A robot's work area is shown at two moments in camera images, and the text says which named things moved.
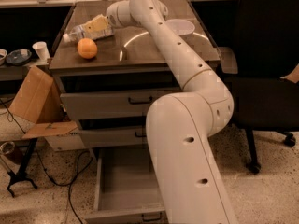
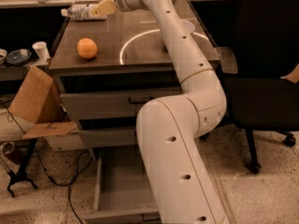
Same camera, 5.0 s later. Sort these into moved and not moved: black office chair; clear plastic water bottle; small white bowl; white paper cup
Moved: clear plastic water bottle
Not moved: white paper cup; small white bowl; black office chair
